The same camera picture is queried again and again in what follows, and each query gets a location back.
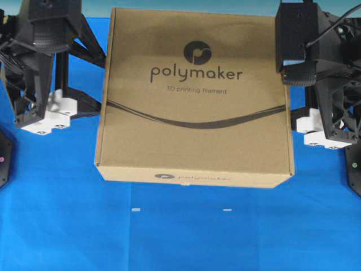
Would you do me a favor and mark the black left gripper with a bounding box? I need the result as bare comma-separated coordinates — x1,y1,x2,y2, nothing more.
5,13,107,136

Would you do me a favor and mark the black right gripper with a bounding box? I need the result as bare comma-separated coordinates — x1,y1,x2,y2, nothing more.
290,62,360,148

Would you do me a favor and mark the brown polymaker cardboard box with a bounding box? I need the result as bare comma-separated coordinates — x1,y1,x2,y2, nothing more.
95,8,294,189

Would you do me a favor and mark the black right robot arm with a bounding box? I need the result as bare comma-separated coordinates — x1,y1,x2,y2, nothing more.
275,1,360,149

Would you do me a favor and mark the blue table mat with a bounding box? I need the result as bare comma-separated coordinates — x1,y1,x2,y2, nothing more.
0,16,361,271

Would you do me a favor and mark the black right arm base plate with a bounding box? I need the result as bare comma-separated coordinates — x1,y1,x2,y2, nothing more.
345,142,361,196

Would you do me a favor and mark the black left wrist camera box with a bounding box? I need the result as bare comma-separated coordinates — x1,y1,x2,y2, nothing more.
14,1,83,54

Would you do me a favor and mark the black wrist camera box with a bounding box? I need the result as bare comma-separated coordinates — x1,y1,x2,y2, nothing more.
275,0,336,85
14,1,83,54

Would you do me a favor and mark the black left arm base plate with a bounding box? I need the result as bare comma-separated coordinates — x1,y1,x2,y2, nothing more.
0,130,13,187

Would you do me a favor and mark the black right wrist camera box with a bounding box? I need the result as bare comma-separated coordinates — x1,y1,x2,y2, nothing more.
275,0,336,85

